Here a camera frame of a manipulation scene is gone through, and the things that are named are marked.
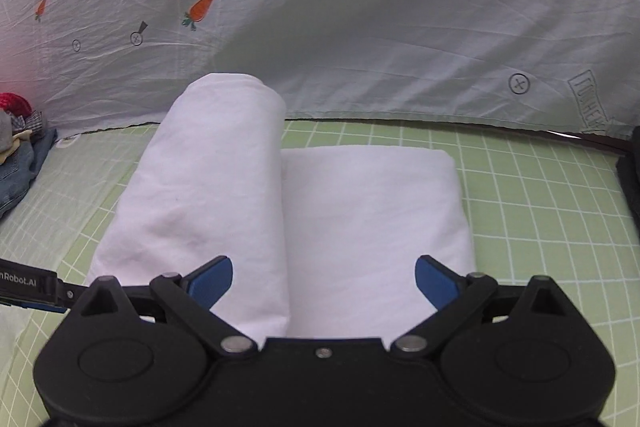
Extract red garment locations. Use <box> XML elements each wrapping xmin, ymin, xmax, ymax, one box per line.
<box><xmin>0</xmin><ymin>92</ymin><xmax>34</xmax><ymax>118</ymax></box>

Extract blue denim jeans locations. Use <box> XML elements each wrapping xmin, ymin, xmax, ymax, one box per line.
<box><xmin>0</xmin><ymin>129</ymin><xmax>58</xmax><ymax>217</ymax></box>

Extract white hooded garment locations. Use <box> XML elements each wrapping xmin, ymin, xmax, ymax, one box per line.
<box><xmin>88</xmin><ymin>74</ymin><xmax>475</xmax><ymax>342</ymax></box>

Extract folded black garment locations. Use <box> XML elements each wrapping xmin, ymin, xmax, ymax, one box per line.
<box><xmin>616</xmin><ymin>127</ymin><xmax>640</xmax><ymax>232</ymax></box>

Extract grey garment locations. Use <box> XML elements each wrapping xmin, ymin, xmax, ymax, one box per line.
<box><xmin>0</xmin><ymin>109</ymin><xmax>13</xmax><ymax>153</ymax></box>

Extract grey carrot print sheet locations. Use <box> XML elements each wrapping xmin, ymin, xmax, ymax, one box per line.
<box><xmin>1</xmin><ymin>0</ymin><xmax>639</xmax><ymax>138</ymax></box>

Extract green grid bed sheet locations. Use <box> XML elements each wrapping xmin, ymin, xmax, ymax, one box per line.
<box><xmin>1</xmin><ymin>120</ymin><xmax>639</xmax><ymax>426</ymax></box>

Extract beige garment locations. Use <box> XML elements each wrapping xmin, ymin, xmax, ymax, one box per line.
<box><xmin>0</xmin><ymin>129</ymin><xmax>32</xmax><ymax>165</ymax></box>

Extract blue plaid shirt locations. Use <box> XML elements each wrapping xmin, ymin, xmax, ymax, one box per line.
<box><xmin>10</xmin><ymin>110</ymin><xmax>48</xmax><ymax>134</ymax></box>

